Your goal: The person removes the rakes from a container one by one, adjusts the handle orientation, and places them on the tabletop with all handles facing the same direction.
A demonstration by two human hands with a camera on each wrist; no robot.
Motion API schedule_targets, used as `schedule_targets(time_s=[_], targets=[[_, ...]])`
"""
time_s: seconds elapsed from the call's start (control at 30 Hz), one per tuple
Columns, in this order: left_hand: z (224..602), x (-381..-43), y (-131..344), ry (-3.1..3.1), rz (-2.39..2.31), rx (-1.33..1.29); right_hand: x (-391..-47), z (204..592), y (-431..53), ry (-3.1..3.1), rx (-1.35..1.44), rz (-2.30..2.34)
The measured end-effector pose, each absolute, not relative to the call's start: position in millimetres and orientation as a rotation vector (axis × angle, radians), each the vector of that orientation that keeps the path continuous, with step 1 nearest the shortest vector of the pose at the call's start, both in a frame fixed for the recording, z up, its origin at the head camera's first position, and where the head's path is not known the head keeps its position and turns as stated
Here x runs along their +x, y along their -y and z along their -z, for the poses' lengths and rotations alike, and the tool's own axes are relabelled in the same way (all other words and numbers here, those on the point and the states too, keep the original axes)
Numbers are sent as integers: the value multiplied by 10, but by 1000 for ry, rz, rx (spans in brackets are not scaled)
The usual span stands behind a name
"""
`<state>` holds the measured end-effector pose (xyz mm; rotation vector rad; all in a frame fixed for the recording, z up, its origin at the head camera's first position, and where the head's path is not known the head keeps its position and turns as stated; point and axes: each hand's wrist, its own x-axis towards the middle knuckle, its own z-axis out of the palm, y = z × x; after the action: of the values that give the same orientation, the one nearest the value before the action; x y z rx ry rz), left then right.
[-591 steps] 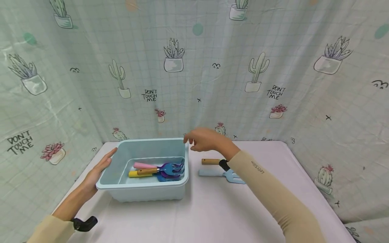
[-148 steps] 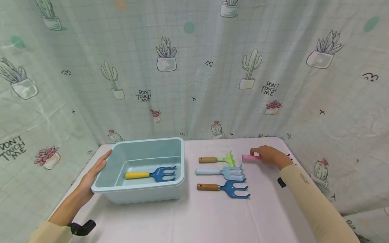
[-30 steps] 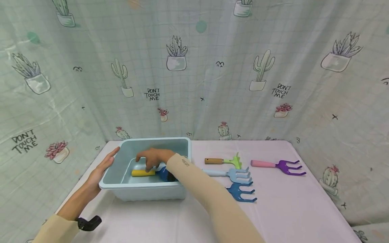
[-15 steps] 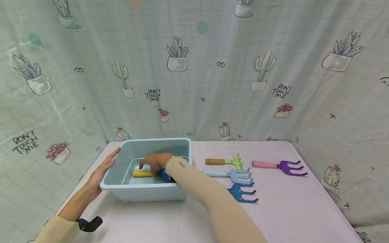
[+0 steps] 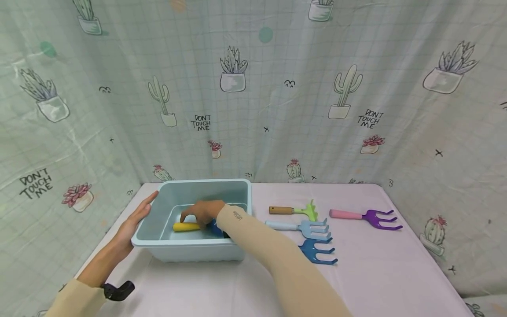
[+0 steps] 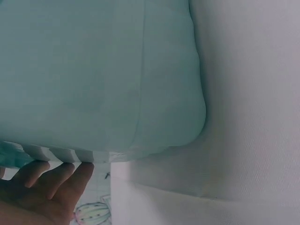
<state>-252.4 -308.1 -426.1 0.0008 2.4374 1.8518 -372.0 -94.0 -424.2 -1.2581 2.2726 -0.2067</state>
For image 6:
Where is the person's left hand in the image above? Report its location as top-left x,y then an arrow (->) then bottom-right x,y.
0,161 -> 95,225

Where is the mint green cloth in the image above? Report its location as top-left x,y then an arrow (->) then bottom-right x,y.
0,0 -> 207,170

